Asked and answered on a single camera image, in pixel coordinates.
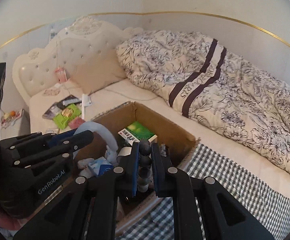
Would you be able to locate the brown bead bracelet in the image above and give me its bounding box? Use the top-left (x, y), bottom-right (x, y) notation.
top-left (137, 139), bottom-right (153, 193)

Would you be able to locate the green 999 medicine box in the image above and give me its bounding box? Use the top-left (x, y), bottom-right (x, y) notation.
top-left (118, 121), bottom-right (158, 147)

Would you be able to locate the small blue white box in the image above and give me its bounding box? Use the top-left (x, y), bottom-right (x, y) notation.
top-left (87, 157), bottom-right (113, 177)

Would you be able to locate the white foam tube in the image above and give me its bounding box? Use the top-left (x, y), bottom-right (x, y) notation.
top-left (74, 121), bottom-right (118, 167)

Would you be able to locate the pink card packet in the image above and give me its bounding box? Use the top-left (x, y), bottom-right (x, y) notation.
top-left (68, 116), bottom-right (85, 129)

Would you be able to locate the green snack packet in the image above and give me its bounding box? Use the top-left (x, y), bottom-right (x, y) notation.
top-left (53, 104), bottom-right (81, 129)

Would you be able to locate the dark book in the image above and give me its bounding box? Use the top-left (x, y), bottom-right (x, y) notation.
top-left (42, 102), bottom-right (61, 120)

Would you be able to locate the black toothpaste tube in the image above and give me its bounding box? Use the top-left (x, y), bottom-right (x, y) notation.
top-left (56, 95), bottom-right (81, 109)

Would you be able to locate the white stick tool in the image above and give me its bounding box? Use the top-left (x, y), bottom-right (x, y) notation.
top-left (81, 94), bottom-right (92, 120)

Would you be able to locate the cardboard box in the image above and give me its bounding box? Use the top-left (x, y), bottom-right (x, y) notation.
top-left (92, 102), bottom-right (199, 236)

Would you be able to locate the beige pillow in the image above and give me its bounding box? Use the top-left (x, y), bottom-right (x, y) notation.
top-left (70, 49), bottom-right (126, 95)

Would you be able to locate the floral quilt with stripes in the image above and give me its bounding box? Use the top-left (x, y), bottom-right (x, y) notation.
top-left (116, 30), bottom-right (290, 174)

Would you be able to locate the white tufted headboard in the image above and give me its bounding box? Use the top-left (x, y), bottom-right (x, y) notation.
top-left (12, 16), bottom-right (143, 103)

